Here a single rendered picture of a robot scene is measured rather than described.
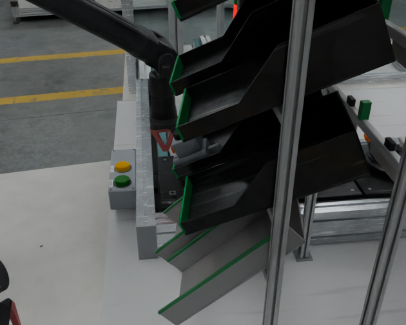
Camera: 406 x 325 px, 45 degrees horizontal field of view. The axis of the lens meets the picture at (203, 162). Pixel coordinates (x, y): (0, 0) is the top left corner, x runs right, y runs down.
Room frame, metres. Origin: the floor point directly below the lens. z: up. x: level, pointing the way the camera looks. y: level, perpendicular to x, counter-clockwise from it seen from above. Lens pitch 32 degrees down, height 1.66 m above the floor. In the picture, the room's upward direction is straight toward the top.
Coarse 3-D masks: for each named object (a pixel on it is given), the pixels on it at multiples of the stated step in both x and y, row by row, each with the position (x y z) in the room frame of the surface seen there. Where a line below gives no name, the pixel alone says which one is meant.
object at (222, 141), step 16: (304, 96) 0.70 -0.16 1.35; (320, 96) 0.70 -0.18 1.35; (272, 112) 0.70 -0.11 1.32; (224, 128) 0.83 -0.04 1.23; (240, 128) 0.71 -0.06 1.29; (224, 144) 0.71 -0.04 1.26; (240, 144) 0.71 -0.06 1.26; (208, 160) 0.71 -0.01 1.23; (224, 160) 0.71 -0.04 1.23; (176, 176) 0.71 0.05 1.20
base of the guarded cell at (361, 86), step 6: (138, 60) 2.23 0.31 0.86; (126, 66) 2.14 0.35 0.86; (138, 66) 2.14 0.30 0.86; (384, 66) 2.14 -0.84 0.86; (390, 66) 2.14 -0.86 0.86; (126, 72) 2.07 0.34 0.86; (138, 72) 2.07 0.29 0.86; (366, 72) 2.07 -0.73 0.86; (372, 72) 2.07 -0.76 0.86; (378, 72) 2.07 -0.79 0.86; (126, 78) 2.00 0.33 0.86; (138, 78) 2.00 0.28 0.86; (126, 84) 1.93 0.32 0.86; (336, 84) 1.93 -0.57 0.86; (342, 84) 1.93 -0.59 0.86; (348, 84) 1.93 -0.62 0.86; (354, 84) 1.93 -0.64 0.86; (360, 84) 1.93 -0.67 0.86; (366, 84) 1.93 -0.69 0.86; (372, 84) 1.93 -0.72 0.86; (378, 84) 1.93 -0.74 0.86; (384, 84) 1.93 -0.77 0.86; (390, 84) 1.93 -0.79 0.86; (396, 84) 1.93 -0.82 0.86; (402, 84) 1.93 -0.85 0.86; (126, 90) 1.87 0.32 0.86; (126, 96) 1.81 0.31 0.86; (132, 96) 1.81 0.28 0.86
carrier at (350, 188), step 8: (344, 184) 1.02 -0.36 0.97; (352, 184) 1.02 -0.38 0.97; (320, 192) 0.98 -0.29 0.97; (328, 192) 0.98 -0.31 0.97; (336, 192) 0.98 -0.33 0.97; (344, 192) 0.98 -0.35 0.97; (352, 192) 0.98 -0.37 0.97; (360, 192) 0.98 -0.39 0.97; (304, 200) 0.96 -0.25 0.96; (320, 200) 0.96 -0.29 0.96; (328, 200) 0.96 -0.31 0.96
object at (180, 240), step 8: (168, 208) 0.84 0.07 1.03; (176, 208) 0.84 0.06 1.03; (168, 216) 0.84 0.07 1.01; (176, 216) 0.84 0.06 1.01; (176, 232) 0.80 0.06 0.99; (200, 232) 0.71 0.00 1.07; (176, 240) 0.71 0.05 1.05; (184, 240) 0.71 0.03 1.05; (192, 240) 0.71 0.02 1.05; (160, 248) 0.71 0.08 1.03; (168, 248) 0.71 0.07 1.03; (176, 248) 0.71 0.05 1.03; (160, 256) 0.71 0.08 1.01; (168, 256) 0.71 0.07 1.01
